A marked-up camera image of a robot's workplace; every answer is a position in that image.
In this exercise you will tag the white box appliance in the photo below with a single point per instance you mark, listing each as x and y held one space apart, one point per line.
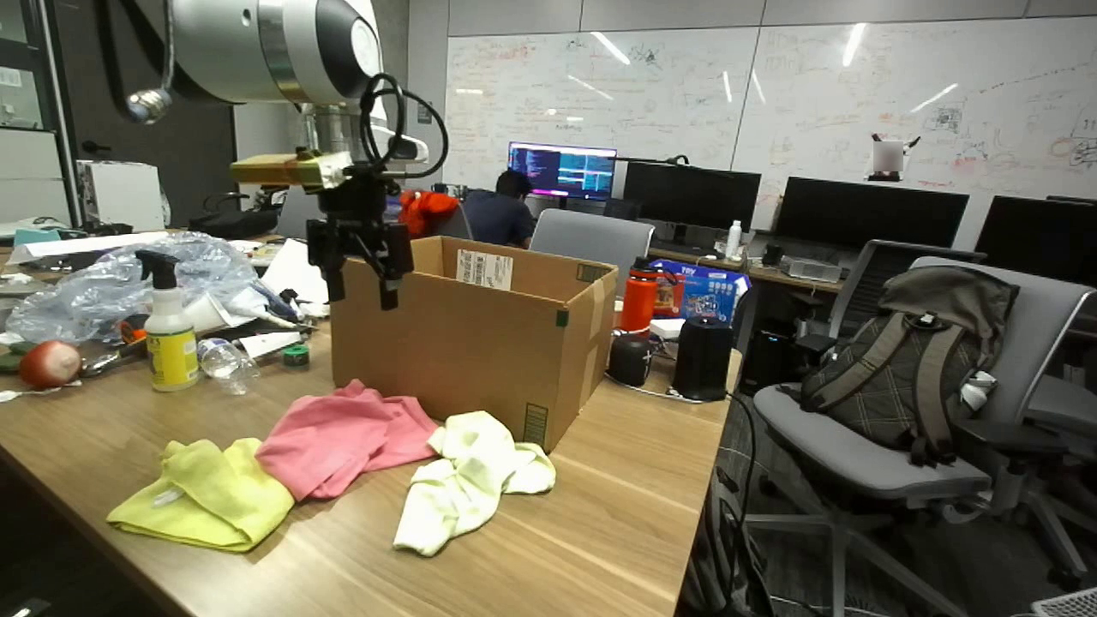
123 192

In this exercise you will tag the yellow-green towel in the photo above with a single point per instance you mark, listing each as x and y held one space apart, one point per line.
208 497

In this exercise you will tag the orange water bottle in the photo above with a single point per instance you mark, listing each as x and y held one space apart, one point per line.
639 304

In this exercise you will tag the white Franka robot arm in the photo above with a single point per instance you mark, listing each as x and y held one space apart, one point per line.
260 46

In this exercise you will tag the clear crumpled plastic bag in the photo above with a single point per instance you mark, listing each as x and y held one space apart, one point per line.
81 297

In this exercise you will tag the spray bottle with yellow label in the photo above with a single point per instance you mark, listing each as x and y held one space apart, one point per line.
171 345

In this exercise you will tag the llama plush toy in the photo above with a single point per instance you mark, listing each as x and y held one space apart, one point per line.
893 158

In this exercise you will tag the pale cream towel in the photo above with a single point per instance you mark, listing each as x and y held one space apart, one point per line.
468 481

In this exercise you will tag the lit computer monitor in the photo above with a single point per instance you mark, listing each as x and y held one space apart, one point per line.
566 172

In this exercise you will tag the pink t-shirt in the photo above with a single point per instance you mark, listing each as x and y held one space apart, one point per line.
338 440

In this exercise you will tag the small black box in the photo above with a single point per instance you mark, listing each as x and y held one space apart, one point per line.
627 360

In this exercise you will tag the small clear plastic bottle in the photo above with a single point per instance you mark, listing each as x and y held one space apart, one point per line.
225 365

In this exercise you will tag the green tape roll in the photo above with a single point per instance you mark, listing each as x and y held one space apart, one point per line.
295 353

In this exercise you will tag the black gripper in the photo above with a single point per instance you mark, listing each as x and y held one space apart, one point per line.
358 216

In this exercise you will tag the grey office chair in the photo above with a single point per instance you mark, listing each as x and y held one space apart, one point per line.
867 456
587 238

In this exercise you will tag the white paper sheet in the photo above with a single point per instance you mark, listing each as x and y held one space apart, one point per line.
291 280

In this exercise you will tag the brown cardboard box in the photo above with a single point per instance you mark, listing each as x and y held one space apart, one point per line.
480 353

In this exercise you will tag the red orange jacket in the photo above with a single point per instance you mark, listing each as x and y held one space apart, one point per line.
431 210

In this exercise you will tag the black speaker box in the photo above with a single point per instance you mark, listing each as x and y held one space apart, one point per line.
705 358

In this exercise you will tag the small white bottle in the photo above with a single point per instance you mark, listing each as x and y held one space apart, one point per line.
736 241

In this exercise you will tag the seated person in dark shirt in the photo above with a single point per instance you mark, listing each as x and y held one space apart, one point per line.
500 215

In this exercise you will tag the olive grey backpack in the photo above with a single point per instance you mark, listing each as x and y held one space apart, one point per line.
893 377

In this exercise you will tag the wall light switch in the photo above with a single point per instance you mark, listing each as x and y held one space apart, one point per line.
424 110

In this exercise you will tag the red apple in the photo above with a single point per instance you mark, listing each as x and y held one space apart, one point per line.
49 365

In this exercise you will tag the blue printed carton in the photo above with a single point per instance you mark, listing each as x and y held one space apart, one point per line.
702 292

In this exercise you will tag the black computer monitor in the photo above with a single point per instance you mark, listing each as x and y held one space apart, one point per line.
867 210
1040 233
689 192

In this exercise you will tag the white wall whiteboard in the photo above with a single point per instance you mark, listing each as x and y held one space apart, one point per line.
686 89

